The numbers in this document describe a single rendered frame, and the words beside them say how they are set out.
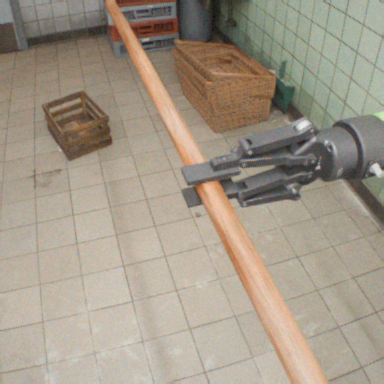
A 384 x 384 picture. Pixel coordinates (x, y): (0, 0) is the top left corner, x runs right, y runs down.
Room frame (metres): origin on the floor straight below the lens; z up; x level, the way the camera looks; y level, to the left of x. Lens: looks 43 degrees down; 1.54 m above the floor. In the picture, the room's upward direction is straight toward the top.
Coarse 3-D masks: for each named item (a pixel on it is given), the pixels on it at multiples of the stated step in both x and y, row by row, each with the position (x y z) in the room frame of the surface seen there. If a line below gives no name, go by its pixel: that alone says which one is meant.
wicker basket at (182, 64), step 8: (176, 56) 2.57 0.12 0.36; (200, 56) 2.71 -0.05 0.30; (232, 56) 2.78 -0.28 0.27; (184, 64) 2.47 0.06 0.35; (240, 64) 2.68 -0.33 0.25; (184, 72) 2.51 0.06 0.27; (192, 72) 2.32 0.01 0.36; (248, 72) 2.57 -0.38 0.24; (192, 80) 2.39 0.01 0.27; (200, 80) 2.22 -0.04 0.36; (208, 88) 2.13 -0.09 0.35; (208, 96) 2.16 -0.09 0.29; (232, 96) 2.20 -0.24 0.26; (240, 96) 2.23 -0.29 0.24; (216, 104) 2.16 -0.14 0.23; (248, 104) 2.25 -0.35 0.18; (216, 112) 2.16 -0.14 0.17; (224, 112) 2.18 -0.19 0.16; (232, 112) 2.21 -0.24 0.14; (240, 112) 2.23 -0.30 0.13
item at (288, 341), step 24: (120, 24) 0.93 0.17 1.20; (144, 72) 0.67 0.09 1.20; (168, 96) 0.58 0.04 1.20; (168, 120) 0.51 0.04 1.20; (192, 144) 0.45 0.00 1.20; (216, 192) 0.35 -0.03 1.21; (216, 216) 0.32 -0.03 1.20; (240, 240) 0.28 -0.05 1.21; (240, 264) 0.25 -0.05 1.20; (264, 264) 0.25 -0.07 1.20; (264, 288) 0.22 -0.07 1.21; (264, 312) 0.19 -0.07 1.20; (288, 312) 0.19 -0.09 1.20; (288, 336) 0.16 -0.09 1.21; (288, 360) 0.14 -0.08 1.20; (312, 360) 0.14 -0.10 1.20
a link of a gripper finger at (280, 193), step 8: (264, 192) 0.41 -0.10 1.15; (272, 192) 0.41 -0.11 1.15; (280, 192) 0.41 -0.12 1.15; (288, 192) 0.42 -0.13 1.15; (296, 192) 0.42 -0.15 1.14; (248, 200) 0.39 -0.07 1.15; (256, 200) 0.40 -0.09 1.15; (264, 200) 0.40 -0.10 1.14; (272, 200) 0.40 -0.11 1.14; (280, 200) 0.41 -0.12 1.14; (296, 200) 0.42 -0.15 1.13
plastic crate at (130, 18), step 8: (104, 0) 3.61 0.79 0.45; (104, 8) 3.64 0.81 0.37; (120, 8) 3.37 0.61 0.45; (128, 8) 3.39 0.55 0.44; (136, 8) 3.41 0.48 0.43; (144, 8) 3.43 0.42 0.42; (152, 8) 3.45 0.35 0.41; (160, 8) 3.74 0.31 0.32; (168, 8) 3.73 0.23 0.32; (128, 16) 3.40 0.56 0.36; (136, 16) 3.53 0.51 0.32; (144, 16) 3.52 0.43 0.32; (152, 16) 3.53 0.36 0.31; (160, 16) 3.50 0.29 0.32; (168, 16) 3.49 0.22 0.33; (176, 16) 3.51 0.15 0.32; (112, 24) 3.35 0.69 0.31
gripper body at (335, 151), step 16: (336, 128) 0.46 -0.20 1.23; (304, 144) 0.42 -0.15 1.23; (320, 144) 0.42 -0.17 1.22; (336, 144) 0.42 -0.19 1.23; (352, 144) 0.43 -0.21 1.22; (320, 160) 0.43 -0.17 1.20; (336, 160) 0.41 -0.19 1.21; (352, 160) 0.41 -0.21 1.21; (320, 176) 0.43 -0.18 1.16; (336, 176) 0.41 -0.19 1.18
